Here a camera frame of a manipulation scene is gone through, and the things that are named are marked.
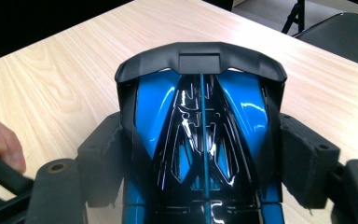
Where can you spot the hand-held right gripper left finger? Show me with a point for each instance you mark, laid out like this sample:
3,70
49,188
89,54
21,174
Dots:
105,161

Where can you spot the black folding chair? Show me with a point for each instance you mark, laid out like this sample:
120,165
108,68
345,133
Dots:
341,37

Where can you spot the blue toy car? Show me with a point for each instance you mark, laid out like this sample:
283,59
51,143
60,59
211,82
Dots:
199,140

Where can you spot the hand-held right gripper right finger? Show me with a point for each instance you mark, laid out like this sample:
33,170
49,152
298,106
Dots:
307,165

